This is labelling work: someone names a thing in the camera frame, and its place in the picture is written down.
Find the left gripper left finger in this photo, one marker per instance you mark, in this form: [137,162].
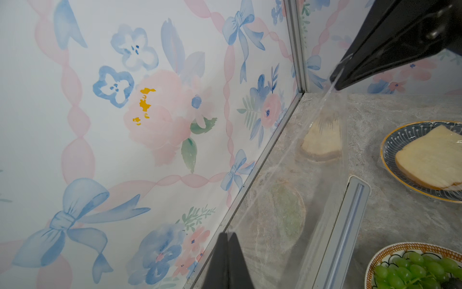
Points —
[217,276]

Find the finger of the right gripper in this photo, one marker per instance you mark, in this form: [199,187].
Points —
[397,33]

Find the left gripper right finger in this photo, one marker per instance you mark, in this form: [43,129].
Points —
[238,273]

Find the plastic wrap dispenser box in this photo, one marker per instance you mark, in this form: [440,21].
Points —
[333,269]

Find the blue yellow-rimmed plate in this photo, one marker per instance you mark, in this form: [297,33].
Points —
[422,159]

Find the patterned fruit plate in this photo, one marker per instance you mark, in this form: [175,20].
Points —
[399,248]

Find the bread slices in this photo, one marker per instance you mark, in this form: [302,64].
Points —
[433,161]

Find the green grapes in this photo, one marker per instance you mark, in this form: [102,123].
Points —
[414,270]

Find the right aluminium corner post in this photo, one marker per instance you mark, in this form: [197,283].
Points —
[295,36]

